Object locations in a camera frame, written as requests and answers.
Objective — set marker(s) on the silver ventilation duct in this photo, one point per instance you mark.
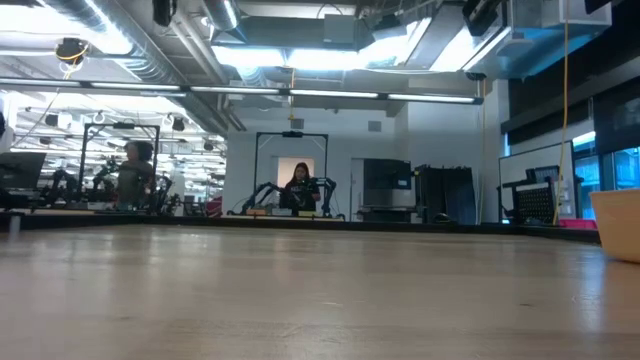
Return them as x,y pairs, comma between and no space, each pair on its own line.
145,67

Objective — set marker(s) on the grey corner post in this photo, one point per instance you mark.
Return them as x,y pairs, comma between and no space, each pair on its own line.
15,224

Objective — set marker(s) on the black standing panels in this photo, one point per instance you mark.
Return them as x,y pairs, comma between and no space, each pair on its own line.
445,195

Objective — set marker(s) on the yellow plastic bin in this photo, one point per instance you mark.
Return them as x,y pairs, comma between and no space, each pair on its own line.
620,225

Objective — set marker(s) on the small black dome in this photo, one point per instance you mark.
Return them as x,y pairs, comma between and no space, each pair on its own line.
475,76

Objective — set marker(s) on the dark grey ceiling box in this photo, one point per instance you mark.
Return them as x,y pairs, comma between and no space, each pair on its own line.
339,31

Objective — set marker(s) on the pink plastic bin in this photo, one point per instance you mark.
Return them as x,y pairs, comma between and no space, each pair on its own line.
577,223

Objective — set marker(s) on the red background crate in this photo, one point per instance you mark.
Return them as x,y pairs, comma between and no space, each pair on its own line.
214,206

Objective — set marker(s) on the black background station frame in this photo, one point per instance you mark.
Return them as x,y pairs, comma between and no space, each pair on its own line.
292,134
122,126

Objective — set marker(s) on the grey ceiling air unit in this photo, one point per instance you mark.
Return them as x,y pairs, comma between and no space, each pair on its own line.
550,45

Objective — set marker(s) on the white whiteboard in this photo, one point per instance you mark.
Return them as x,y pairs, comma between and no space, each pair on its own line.
515,162

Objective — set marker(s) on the grey wall vent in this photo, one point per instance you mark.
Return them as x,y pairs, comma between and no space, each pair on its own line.
297,123
374,126

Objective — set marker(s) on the black computer monitor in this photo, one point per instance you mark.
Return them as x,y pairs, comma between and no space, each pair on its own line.
20,170

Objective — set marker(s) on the black background robot arm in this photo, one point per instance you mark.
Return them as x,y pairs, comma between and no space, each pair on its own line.
260,192
327,192
59,185

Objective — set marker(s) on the black pegboard cart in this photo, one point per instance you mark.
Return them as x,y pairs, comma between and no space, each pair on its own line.
540,202

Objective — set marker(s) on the long LED light bar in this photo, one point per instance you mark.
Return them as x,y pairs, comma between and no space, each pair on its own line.
235,90

